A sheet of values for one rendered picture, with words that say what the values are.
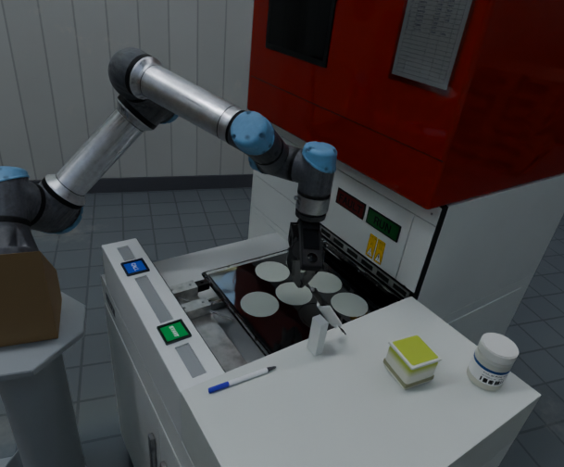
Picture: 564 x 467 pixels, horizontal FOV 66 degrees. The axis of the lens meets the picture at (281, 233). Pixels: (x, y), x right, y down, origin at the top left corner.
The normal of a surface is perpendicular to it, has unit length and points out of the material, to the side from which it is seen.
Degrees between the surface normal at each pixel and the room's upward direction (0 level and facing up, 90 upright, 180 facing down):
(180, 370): 0
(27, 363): 0
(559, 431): 0
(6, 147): 90
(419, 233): 90
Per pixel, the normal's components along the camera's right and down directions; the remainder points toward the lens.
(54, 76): 0.31, 0.51
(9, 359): 0.11, -0.86
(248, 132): -0.29, -0.16
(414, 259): -0.83, 0.21
